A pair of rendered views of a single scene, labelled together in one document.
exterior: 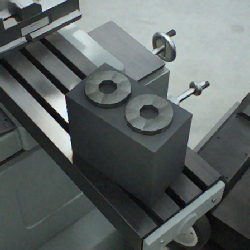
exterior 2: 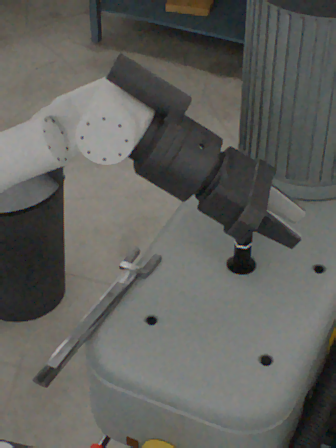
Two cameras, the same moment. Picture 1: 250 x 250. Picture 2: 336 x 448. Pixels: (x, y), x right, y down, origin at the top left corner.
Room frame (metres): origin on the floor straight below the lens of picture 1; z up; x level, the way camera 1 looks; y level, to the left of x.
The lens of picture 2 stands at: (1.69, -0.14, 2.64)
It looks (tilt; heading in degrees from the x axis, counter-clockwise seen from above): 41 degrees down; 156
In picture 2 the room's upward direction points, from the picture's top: straight up
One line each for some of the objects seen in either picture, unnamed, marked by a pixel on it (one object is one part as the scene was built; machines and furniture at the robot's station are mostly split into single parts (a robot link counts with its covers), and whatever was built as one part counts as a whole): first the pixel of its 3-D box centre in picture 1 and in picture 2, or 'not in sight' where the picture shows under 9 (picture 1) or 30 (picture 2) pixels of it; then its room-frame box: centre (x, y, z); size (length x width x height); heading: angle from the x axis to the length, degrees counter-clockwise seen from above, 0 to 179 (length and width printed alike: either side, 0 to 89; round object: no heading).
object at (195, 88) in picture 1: (187, 94); not in sight; (1.24, -0.22, 0.51); 0.22 x 0.06 x 0.06; 130
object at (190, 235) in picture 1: (179, 220); not in sight; (0.74, -0.16, 0.50); 0.20 x 0.05 x 0.20; 51
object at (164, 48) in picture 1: (156, 51); not in sight; (1.33, -0.11, 0.63); 0.16 x 0.12 x 0.12; 130
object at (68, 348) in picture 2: not in sight; (97, 313); (1.01, 0.08, 1.89); 0.24 x 0.04 x 0.01; 127
